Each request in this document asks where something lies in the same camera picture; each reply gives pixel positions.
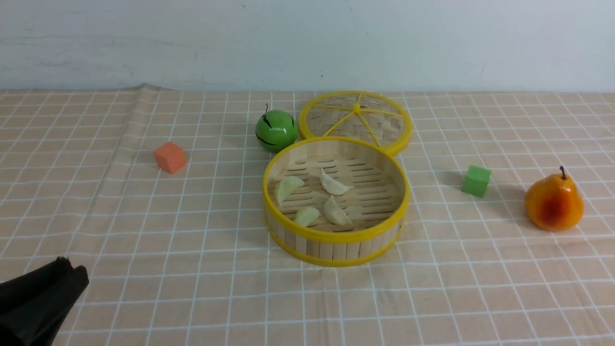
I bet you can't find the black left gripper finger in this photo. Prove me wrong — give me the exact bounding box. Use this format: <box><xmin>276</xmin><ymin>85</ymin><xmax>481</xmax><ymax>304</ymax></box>
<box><xmin>1</xmin><ymin>257</ymin><xmax>73</xmax><ymax>346</ymax></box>
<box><xmin>10</xmin><ymin>264</ymin><xmax>89</xmax><ymax>346</ymax></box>

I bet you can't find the pale green dumpling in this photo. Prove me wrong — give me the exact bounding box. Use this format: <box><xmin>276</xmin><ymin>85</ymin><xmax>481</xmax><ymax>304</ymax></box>
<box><xmin>274</xmin><ymin>176</ymin><xmax>305</xmax><ymax>205</ymax></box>
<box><xmin>294</xmin><ymin>206</ymin><xmax>320</xmax><ymax>226</ymax></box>

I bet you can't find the pale green dumpling front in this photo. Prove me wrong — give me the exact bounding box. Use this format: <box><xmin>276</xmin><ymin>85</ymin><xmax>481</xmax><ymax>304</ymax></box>
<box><xmin>294</xmin><ymin>206</ymin><xmax>320</xmax><ymax>226</ymax></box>

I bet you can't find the white dumpling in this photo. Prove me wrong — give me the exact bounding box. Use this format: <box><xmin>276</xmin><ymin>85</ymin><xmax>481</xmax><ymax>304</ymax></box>
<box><xmin>323</xmin><ymin>195</ymin><xmax>352</xmax><ymax>226</ymax></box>
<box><xmin>320</xmin><ymin>168</ymin><xmax>354</xmax><ymax>196</ymax></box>

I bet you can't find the bamboo steamer tray yellow rim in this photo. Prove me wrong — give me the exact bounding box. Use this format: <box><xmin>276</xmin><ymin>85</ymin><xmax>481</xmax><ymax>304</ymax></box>
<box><xmin>262</xmin><ymin>136</ymin><xmax>411</xmax><ymax>267</ymax></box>

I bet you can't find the bamboo steamer lid yellow rim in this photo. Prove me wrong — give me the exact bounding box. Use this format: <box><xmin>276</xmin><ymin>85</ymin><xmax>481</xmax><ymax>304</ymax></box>
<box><xmin>298</xmin><ymin>90</ymin><xmax>413</xmax><ymax>156</ymax></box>

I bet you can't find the checkered peach tablecloth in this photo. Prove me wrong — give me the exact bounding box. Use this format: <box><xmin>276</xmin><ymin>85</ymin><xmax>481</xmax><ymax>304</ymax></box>
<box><xmin>0</xmin><ymin>86</ymin><xmax>615</xmax><ymax>346</ymax></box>

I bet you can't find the orange foam cube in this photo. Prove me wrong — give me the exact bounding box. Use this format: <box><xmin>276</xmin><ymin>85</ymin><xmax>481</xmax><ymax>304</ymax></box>
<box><xmin>153</xmin><ymin>141</ymin><xmax>187</xmax><ymax>174</ymax></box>

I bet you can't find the green toy apple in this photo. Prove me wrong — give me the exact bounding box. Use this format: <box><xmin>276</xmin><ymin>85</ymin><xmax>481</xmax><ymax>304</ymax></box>
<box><xmin>255</xmin><ymin>103</ymin><xmax>298</xmax><ymax>154</ymax></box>

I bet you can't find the green foam cube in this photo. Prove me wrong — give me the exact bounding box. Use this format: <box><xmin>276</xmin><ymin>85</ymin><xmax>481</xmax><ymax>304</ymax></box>
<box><xmin>461</xmin><ymin>165</ymin><xmax>492</xmax><ymax>198</ymax></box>

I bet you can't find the orange yellow toy pear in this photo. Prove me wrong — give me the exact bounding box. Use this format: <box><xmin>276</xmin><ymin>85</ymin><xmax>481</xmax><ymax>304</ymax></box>
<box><xmin>524</xmin><ymin>166</ymin><xmax>585</xmax><ymax>232</ymax></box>

